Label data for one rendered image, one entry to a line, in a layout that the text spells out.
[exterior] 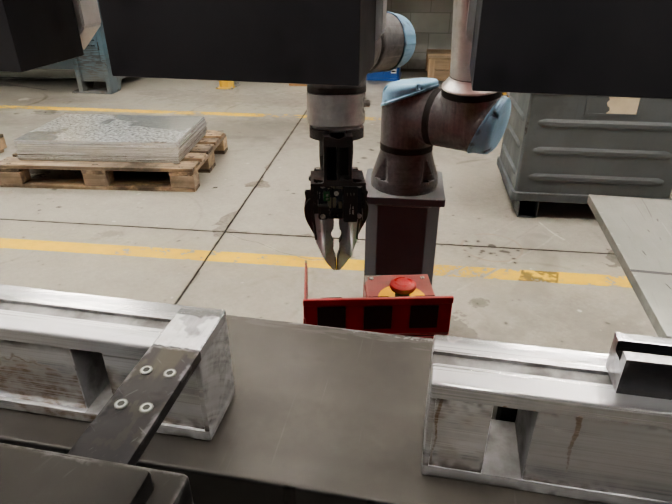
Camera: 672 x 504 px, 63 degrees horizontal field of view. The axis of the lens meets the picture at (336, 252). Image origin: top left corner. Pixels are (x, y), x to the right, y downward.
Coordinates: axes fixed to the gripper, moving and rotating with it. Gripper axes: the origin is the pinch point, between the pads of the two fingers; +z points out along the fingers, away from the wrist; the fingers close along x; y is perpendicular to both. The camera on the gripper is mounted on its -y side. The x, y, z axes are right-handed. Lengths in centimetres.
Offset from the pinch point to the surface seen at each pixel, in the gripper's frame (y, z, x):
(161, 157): -249, 45, -95
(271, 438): 37.3, -0.4, -6.9
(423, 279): -3.8, 5.5, 14.1
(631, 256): 30.3, -13.6, 25.1
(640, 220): 23.1, -14.2, 29.8
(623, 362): 43.6, -11.9, 17.7
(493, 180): -250, 62, 107
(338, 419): 35.4, -0.6, -1.2
